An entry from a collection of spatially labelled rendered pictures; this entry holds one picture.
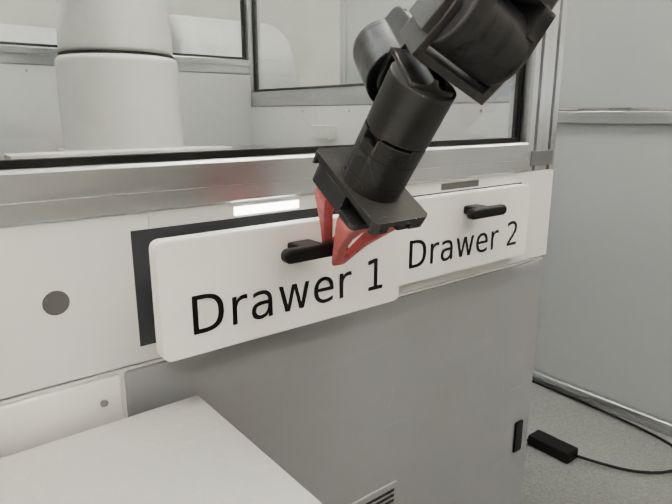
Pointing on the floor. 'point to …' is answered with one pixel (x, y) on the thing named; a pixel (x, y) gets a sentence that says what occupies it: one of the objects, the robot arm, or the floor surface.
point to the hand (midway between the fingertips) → (336, 252)
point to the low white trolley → (151, 464)
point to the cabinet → (350, 395)
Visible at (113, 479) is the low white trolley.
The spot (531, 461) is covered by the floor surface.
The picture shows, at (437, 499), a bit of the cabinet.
